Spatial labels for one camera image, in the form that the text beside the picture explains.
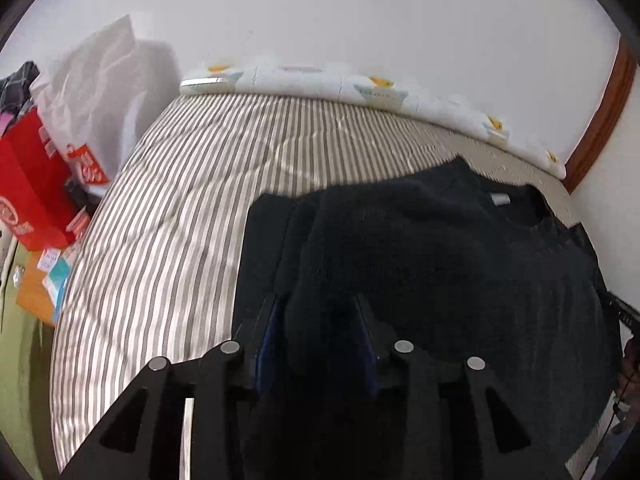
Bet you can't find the red paper bag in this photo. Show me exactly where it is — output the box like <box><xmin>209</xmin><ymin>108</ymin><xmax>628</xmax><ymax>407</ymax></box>
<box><xmin>0</xmin><ymin>107</ymin><xmax>94</xmax><ymax>252</ymax></box>

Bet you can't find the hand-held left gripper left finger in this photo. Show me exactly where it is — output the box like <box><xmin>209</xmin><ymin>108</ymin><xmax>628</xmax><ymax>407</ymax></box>
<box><xmin>60</xmin><ymin>294</ymin><xmax>282</xmax><ymax>480</ymax></box>

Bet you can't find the white printed quilt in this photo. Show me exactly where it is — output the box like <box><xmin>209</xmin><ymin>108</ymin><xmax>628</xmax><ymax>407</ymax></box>
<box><xmin>180</xmin><ymin>57</ymin><xmax>569</xmax><ymax>182</ymax></box>

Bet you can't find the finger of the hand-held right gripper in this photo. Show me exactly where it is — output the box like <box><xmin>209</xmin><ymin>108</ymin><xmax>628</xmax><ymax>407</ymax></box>
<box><xmin>602</xmin><ymin>290</ymin><xmax>640</xmax><ymax>333</ymax></box>

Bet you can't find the dark plaid cloth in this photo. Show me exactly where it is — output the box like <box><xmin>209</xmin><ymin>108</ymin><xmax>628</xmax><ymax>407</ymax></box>
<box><xmin>0</xmin><ymin>61</ymin><xmax>41</xmax><ymax>137</ymax></box>

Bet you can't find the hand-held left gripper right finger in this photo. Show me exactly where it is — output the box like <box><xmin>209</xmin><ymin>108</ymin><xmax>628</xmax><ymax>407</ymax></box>
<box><xmin>352</xmin><ymin>295</ymin><xmax>573</xmax><ymax>480</ymax></box>

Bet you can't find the orange cardboard box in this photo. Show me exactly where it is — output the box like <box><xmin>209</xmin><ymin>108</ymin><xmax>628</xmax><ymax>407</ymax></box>
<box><xmin>15</xmin><ymin>249</ymin><xmax>67</xmax><ymax>327</ymax></box>

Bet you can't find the silver flat device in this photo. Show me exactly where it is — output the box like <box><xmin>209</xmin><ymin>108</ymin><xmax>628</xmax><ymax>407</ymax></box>
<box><xmin>180</xmin><ymin>75</ymin><xmax>242</xmax><ymax>93</ymax></box>

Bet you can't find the black sweater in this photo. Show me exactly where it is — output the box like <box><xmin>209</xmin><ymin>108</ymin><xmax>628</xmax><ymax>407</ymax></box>
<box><xmin>231</xmin><ymin>156</ymin><xmax>624</xmax><ymax>480</ymax></box>

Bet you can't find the striped bed sheet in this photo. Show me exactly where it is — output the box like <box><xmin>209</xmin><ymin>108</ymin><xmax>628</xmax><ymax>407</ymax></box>
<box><xmin>50</xmin><ymin>92</ymin><xmax>585</xmax><ymax>475</ymax></box>

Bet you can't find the brown wooden door trim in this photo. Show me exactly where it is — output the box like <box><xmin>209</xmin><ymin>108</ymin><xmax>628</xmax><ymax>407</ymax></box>
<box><xmin>564</xmin><ymin>35</ymin><xmax>640</xmax><ymax>194</ymax></box>

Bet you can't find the small blue white box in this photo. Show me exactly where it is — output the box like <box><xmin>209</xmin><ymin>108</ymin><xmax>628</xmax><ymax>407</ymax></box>
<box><xmin>42</xmin><ymin>247</ymin><xmax>77</xmax><ymax>312</ymax></box>

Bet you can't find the white plastic bag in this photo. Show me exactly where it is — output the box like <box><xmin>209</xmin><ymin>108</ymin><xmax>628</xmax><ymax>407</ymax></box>
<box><xmin>30</xmin><ymin>14</ymin><xmax>182</xmax><ymax>197</ymax></box>

